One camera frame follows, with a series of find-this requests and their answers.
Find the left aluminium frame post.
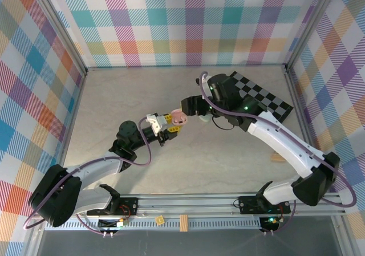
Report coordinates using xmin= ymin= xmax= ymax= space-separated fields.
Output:
xmin=27 ymin=0 xmax=88 ymax=77

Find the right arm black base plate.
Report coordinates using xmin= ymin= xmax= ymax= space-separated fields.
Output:
xmin=238 ymin=194 xmax=291 ymax=214

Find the aluminium frame post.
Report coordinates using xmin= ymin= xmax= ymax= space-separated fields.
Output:
xmin=283 ymin=0 xmax=342 ymax=71
xmin=27 ymin=0 xmax=88 ymax=77

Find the grey slotted cable duct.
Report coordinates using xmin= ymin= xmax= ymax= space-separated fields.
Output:
xmin=56 ymin=220 xmax=263 ymax=231

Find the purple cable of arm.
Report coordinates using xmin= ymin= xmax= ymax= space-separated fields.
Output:
xmin=199 ymin=71 xmax=357 ymax=236
xmin=24 ymin=117 xmax=152 ymax=236

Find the pink earbud charging case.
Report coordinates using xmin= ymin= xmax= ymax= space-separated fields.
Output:
xmin=171 ymin=107 xmax=189 ymax=127

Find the controller board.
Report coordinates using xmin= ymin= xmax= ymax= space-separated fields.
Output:
xmin=259 ymin=216 xmax=279 ymax=228
xmin=98 ymin=218 xmax=128 ymax=230

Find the left controller board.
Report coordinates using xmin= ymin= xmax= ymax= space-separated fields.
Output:
xmin=98 ymin=218 xmax=128 ymax=230

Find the black grey chessboard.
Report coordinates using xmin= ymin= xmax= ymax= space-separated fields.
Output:
xmin=229 ymin=71 xmax=294 ymax=123

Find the aluminium floor rail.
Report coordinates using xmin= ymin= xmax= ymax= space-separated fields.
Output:
xmin=54 ymin=69 xmax=88 ymax=171
xmin=283 ymin=64 xmax=329 ymax=160

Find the right aluminium frame post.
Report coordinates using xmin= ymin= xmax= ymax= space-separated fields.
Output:
xmin=283 ymin=0 xmax=342 ymax=71

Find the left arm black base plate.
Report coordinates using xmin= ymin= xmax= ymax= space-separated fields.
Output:
xmin=87 ymin=197 xmax=139 ymax=216

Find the right aluminium floor rail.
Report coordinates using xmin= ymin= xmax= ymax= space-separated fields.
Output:
xmin=283 ymin=64 xmax=329 ymax=160

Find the thin black cable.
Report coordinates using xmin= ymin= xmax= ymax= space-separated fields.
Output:
xmin=212 ymin=116 xmax=232 ymax=131

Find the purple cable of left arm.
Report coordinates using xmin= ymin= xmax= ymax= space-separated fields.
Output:
xmin=24 ymin=117 xmax=152 ymax=236

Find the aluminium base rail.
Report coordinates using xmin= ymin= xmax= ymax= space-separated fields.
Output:
xmin=31 ymin=192 xmax=346 ymax=220

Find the left aluminium floor rail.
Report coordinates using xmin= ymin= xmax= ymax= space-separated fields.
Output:
xmin=54 ymin=69 xmax=88 ymax=171

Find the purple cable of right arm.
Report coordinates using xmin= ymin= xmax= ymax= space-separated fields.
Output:
xmin=199 ymin=71 xmax=357 ymax=236

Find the right controller board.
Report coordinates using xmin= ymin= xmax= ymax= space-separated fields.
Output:
xmin=259 ymin=216 xmax=279 ymax=228

